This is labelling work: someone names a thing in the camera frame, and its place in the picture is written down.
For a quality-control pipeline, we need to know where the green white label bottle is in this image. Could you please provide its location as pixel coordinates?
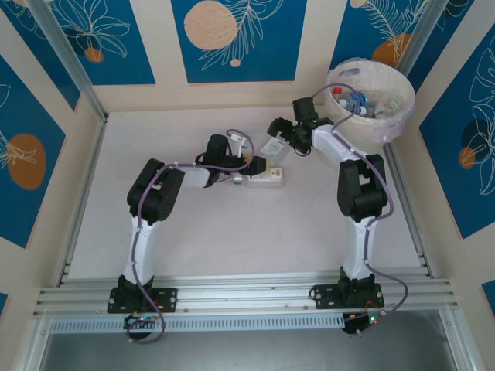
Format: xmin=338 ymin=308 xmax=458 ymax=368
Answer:
xmin=231 ymin=164 xmax=285 ymax=190

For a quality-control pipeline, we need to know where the clear square bottle white label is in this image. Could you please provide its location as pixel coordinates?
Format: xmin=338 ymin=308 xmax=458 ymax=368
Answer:
xmin=259 ymin=133 xmax=291 ymax=162

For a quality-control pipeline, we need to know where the cream plastic bin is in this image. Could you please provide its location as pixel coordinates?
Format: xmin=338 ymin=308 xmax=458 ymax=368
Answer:
xmin=323 ymin=57 xmax=417 ymax=156

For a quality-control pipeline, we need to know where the clear plastic bin liner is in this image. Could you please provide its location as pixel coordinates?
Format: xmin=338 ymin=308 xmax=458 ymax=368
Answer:
xmin=326 ymin=56 xmax=417 ymax=144

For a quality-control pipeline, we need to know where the small controller board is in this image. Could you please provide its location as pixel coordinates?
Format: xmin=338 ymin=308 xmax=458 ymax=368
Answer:
xmin=123 ymin=313 xmax=160 ymax=332
xmin=342 ymin=311 xmax=386 ymax=336

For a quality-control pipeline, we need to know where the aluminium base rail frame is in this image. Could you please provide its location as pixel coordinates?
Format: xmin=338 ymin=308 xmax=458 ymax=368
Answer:
xmin=32 ymin=270 xmax=461 ymax=322

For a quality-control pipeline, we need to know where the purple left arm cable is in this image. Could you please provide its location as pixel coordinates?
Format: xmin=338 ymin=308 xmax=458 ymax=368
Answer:
xmin=126 ymin=129 xmax=255 ymax=345

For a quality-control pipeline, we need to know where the aluminium frame post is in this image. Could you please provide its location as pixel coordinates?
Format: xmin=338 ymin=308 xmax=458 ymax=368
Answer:
xmin=400 ymin=0 xmax=446 ymax=73
xmin=26 ymin=0 xmax=110 ymax=125

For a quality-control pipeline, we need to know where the grey slotted cable duct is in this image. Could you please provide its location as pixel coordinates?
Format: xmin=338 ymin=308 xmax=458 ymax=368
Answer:
xmin=49 ymin=313 xmax=345 ymax=334

